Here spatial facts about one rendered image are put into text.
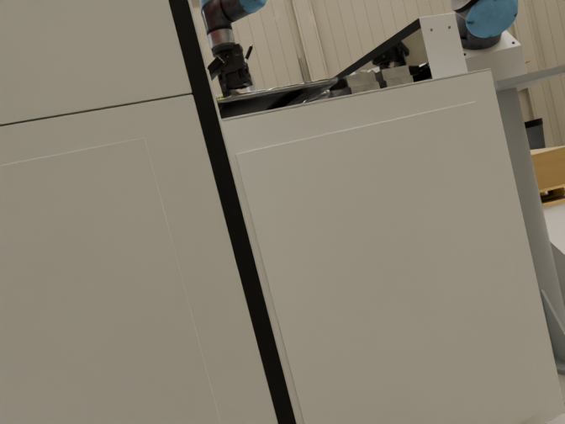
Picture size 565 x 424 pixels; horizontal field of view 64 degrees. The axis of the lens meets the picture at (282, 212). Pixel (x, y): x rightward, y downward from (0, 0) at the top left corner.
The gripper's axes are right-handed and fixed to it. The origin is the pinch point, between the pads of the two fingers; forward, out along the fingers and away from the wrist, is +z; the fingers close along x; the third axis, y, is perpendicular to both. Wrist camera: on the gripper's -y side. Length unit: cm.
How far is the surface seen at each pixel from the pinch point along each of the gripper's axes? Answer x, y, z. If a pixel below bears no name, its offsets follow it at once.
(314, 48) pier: 652, 8, -186
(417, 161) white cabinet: -42, 42, 24
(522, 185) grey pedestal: 8, 75, 39
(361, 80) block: -16.7, 36.7, 2.1
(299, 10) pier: 650, 0, -251
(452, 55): -27, 56, 4
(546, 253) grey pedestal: 9, 78, 60
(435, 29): -28, 53, -2
